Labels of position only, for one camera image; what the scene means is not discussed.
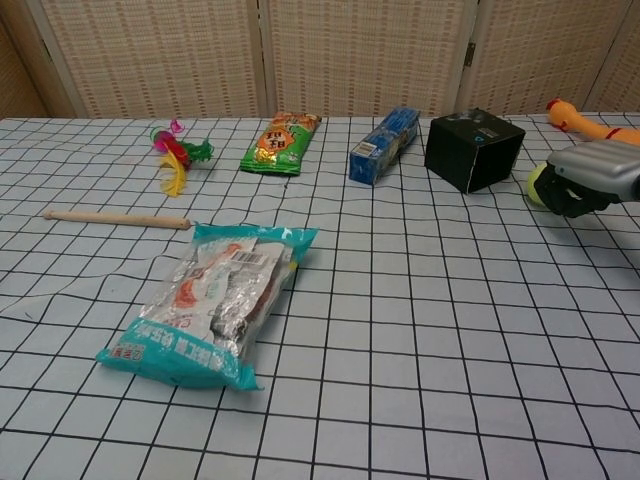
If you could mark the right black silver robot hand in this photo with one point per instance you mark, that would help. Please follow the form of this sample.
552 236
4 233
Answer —
600 170

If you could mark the yellow tennis ball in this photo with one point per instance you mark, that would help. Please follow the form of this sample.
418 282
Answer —
536 185

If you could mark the black cardboard box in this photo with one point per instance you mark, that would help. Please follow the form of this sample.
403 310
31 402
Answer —
465 150

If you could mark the blue snack pack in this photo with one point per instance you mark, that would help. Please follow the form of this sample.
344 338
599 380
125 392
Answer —
382 147

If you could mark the yellow rubber chicken toy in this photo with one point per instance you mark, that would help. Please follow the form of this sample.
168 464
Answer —
570 120

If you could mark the blue checkered tablecloth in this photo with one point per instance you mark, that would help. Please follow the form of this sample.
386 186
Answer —
425 325

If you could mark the beige woven folding screen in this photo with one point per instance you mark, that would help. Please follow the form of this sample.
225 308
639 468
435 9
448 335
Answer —
350 55

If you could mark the green orange snack bag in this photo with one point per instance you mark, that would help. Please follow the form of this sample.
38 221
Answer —
277 147

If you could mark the teal silver snack bag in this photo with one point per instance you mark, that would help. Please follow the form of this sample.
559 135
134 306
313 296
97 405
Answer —
215 310

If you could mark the colourful feather shuttlecock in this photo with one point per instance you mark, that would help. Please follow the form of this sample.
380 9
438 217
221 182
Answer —
177 155

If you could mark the wooden stick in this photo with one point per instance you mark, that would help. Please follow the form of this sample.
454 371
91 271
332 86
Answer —
115 219

